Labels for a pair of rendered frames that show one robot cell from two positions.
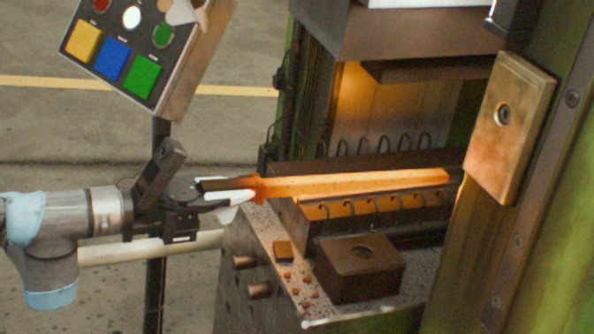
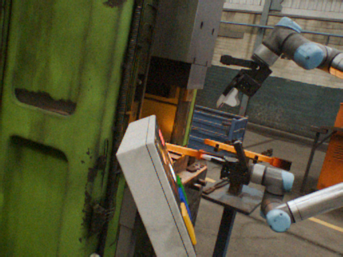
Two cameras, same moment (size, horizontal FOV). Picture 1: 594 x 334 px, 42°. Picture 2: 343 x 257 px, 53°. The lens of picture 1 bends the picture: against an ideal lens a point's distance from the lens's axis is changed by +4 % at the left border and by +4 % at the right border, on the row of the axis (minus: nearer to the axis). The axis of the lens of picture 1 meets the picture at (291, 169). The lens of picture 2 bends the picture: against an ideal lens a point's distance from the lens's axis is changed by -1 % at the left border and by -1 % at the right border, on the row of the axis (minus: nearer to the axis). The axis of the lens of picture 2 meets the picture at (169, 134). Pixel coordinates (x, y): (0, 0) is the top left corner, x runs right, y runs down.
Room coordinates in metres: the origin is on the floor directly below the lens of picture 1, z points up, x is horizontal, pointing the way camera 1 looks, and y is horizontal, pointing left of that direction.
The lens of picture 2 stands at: (2.08, 0.98, 1.36)
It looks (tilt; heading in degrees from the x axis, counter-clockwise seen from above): 12 degrees down; 227
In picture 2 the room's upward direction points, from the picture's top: 11 degrees clockwise
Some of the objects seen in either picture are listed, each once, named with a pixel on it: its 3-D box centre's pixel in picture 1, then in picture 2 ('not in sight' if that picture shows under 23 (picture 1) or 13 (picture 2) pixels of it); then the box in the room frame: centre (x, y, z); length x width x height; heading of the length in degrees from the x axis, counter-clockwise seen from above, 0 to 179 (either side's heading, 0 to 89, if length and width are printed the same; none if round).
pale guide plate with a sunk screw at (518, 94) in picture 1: (505, 128); (191, 83); (0.86, -0.25, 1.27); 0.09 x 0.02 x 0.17; 26
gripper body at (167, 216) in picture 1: (159, 209); (236, 170); (0.96, 0.20, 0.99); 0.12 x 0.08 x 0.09; 116
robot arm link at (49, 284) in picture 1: (46, 264); (272, 205); (0.90, 0.35, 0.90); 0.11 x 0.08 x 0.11; 42
